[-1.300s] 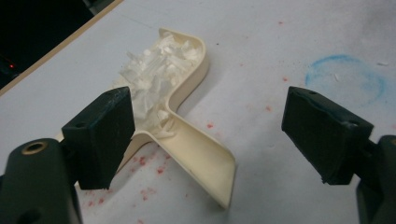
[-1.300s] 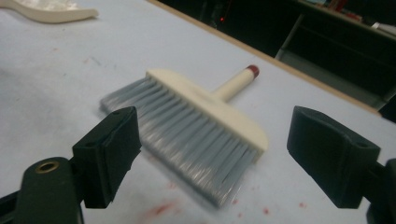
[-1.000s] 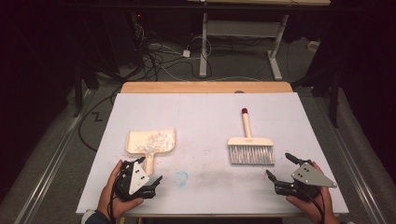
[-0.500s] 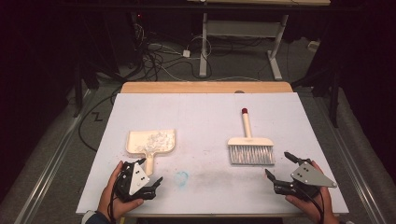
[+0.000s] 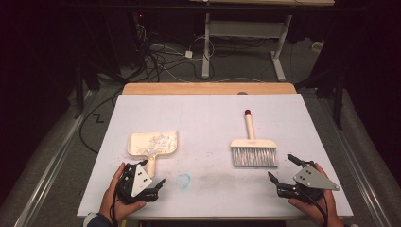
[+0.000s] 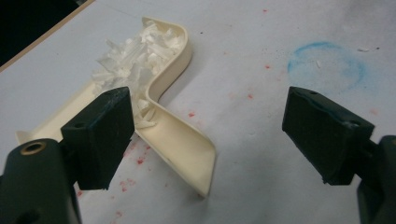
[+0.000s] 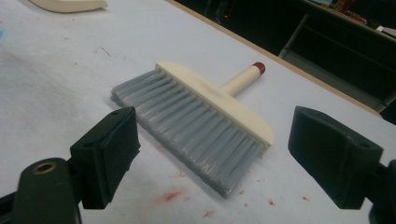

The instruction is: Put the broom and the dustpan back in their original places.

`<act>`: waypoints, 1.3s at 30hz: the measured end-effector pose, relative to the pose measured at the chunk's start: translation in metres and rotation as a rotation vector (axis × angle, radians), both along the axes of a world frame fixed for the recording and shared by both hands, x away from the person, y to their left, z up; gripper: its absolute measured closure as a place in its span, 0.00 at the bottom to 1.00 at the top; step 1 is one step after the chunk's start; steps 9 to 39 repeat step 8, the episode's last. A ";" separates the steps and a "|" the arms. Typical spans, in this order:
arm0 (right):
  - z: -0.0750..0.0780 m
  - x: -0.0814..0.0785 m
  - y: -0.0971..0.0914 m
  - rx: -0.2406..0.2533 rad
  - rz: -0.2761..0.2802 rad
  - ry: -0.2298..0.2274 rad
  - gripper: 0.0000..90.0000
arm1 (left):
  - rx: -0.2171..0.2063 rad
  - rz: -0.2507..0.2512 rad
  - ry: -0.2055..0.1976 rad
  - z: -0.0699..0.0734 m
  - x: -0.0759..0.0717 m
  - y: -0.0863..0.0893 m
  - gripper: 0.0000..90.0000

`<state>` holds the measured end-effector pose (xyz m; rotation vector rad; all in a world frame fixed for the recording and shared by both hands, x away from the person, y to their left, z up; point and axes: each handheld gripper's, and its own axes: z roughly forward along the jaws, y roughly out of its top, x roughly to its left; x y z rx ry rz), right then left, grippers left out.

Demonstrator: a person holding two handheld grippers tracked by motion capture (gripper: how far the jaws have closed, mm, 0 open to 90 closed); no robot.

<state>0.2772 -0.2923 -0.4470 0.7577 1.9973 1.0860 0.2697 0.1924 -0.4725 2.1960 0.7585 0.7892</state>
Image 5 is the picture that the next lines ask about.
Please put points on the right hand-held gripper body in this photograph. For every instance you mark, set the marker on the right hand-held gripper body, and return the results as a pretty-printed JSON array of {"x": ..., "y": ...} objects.
[{"x": 312, "y": 179}]

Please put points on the person's left hand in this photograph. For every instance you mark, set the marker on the person's left hand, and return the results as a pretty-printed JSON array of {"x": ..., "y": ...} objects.
[{"x": 108, "y": 201}]

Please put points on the pile of white paper scraps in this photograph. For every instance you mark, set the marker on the pile of white paper scraps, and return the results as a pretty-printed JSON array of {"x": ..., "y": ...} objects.
[{"x": 157, "y": 143}]

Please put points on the silver floor rail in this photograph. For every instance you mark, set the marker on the silver floor rail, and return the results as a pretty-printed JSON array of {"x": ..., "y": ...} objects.
[
  {"x": 53, "y": 164},
  {"x": 362, "y": 176}
]

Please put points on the white table cover sheet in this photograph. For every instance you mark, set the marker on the white table cover sheet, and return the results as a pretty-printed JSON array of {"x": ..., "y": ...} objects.
[{"x": 220, "y": 116}]

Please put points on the white power adapter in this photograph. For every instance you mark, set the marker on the white power adapter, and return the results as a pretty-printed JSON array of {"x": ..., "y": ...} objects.
[{"x": 188, "y": 54}]

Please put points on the person's right hand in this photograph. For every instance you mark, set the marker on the person's right hand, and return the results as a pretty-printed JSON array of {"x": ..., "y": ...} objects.
[{"x": 318, "y": 214}]

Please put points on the wooden table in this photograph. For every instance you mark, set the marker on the wooden table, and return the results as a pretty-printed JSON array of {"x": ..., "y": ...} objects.
[{"x": 189, "y": 89}]

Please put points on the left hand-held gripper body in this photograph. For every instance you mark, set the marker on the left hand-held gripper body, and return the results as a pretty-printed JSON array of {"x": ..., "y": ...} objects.
[{"x": 138, "y": 181}]

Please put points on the small white box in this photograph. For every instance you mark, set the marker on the small white box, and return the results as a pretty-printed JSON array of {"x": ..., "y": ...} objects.
[{"x": 317, "y": 46}]

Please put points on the white-framed desk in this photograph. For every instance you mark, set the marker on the white-framed desk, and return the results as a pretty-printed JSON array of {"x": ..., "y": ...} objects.
[{"x": 205, "y": 47}]

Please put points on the cream plastic dustpan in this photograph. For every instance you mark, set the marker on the cream plastic dustpan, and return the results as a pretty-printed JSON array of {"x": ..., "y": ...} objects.
[{"x": 135, "y": 145}]

